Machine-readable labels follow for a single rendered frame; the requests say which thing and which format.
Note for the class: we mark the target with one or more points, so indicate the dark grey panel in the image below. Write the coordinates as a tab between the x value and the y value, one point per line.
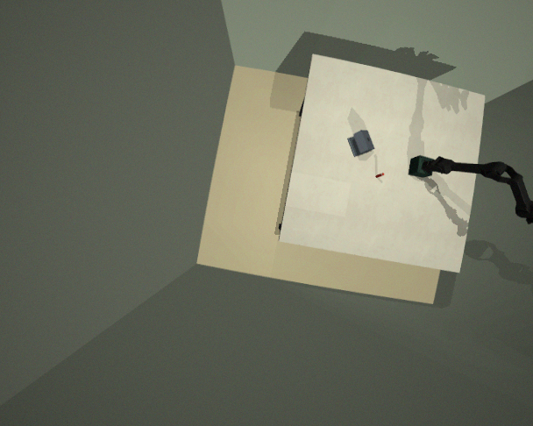
360	143

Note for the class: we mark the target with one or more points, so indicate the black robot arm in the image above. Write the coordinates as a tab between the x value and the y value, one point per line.
493	170

